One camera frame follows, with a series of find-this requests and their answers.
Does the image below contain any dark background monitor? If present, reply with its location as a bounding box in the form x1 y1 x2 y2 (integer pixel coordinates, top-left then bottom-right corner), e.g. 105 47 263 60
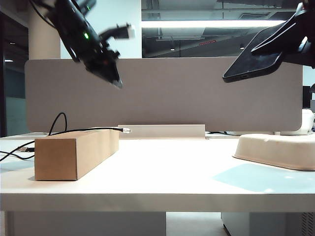
303 83 315 109

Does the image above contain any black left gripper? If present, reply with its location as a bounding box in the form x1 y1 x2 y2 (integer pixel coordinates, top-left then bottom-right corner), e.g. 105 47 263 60
70 29 124 90

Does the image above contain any black charging cable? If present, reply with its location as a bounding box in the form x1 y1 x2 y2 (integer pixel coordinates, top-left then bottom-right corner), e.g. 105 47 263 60
0 112 132 162

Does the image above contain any beige pulp paper tray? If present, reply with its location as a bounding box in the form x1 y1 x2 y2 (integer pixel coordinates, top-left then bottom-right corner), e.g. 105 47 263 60
232 133 315 172

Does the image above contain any brown cardboard box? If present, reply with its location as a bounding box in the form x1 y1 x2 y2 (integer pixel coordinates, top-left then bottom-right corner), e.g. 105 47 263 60
34 129 120 181

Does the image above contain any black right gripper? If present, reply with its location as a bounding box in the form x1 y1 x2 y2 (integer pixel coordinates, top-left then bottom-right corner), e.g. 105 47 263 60
250 1 315 67

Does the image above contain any grey cabinet under desk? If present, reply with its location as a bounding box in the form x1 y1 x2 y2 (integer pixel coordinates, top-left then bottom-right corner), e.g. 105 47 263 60
220 212 315 236

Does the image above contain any white background appliance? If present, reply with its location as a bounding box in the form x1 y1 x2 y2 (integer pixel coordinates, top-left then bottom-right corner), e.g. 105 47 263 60
301 109 315 136

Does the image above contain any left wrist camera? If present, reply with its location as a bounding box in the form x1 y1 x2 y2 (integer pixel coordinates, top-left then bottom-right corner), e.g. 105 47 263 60
99 22 137 41

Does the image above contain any beige building pillar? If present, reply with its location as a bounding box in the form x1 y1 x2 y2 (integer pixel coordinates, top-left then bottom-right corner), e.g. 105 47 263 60
29 0 62 59

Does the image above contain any black smartphone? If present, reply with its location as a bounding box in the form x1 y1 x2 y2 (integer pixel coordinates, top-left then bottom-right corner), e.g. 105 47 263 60
222 23 284 83

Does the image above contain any grey fabric desk divider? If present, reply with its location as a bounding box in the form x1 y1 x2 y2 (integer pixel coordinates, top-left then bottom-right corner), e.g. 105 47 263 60
24 57 304 134

